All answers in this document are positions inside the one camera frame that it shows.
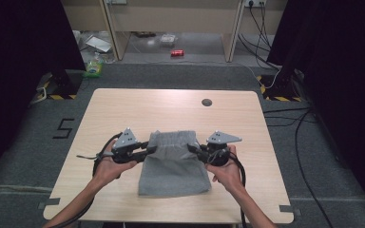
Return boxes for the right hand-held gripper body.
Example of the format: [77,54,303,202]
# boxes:
[201,130,243,167]

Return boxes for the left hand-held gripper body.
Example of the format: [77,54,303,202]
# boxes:
[108,127,149,164]

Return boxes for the grey shorts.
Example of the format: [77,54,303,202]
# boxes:
[138,129,213,198]

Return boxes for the clear plastic bag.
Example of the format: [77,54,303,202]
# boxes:
[159,33,178,48]

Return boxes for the hand-held gripper black cable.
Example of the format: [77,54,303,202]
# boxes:
[229,154,248,228]
[51,132,124,228]

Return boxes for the wooden cabinet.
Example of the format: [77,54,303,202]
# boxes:
[60,0,289,63]

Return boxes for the black stand base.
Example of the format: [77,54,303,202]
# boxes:
[36,69,84,101]
[256,74,303,103]

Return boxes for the left hand-held gripper black cable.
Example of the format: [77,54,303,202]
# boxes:
[51,132,124,228]

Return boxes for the black floor cables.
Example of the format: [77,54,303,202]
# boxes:
[237,1,336,228]

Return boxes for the person's right hand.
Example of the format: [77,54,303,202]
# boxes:
[204,144,245,195]

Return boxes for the black curtain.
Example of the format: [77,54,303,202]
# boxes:
[0,0,86,188]
[267,0,365,219]

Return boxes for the right hand-held gripper black cable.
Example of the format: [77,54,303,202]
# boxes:
[229,154,248,228]

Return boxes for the person's left hand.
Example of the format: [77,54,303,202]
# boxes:
[92,139,139,188]

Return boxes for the white wall power outlet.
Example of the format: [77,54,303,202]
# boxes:
[243,0,268,8]

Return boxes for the green packet on floor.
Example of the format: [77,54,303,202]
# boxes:
[83,51,105,79]

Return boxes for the white flat sheet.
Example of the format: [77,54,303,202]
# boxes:
[85,35,112,53]

